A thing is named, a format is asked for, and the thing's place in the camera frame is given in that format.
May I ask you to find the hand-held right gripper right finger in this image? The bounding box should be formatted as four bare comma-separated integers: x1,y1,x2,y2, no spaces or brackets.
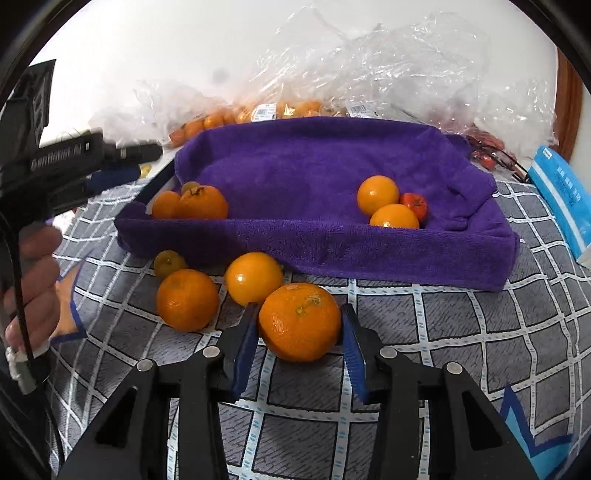
339,304,539,480

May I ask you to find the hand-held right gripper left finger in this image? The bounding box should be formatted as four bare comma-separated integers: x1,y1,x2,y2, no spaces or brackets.
58,302,262,480

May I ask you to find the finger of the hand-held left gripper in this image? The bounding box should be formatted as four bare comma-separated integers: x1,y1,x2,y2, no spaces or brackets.
47,165,144,216
27,130,163,179

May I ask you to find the dark rimmed tray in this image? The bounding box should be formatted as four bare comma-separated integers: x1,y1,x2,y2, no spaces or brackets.
136,161,178,217

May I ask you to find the large mandarin with stem scar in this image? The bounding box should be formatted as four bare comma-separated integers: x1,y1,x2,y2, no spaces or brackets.
259,282,342,363

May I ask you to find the large dimpled mandarin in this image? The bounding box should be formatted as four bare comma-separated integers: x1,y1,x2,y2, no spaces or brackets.
178,185,229,220
156,269,220,332

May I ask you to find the purple towel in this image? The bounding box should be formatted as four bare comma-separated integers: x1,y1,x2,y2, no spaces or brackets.
113,116,522,292

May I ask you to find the person's left forearm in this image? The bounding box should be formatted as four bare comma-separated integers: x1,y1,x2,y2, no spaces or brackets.
0,364,58,480

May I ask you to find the person's left hand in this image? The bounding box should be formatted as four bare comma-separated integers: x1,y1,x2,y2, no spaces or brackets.
0,225,64,357

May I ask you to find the small round orange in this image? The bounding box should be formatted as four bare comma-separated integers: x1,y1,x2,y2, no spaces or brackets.
151,191,182,219

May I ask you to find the grey checked blanket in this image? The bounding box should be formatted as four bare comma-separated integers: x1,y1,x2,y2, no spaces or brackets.
46,175,591,480

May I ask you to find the clear plastic bag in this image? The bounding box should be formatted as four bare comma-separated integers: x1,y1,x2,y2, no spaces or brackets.
231,4,370,123
342,18,557,158
90,78,195,148

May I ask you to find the smooth shiny orange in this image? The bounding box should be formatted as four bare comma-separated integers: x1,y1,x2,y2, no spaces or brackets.
369,203,420,229
357,175,400,217
224,252,284,306

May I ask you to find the pile of bagged small oranges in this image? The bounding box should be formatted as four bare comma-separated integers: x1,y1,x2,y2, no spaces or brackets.
168,108,238,145
233,99,324,121

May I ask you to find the pile of small red fruit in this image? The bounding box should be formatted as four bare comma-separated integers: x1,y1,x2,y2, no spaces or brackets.
464,131,513,174

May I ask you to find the blue packet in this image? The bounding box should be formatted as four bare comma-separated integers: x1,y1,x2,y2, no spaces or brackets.
526,145,591,268

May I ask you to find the black cable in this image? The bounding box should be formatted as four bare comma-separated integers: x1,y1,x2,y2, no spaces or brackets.
0,217,65,472

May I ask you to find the brown wooden door frame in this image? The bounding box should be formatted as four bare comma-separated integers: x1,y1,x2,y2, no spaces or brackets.
554,46,583,162

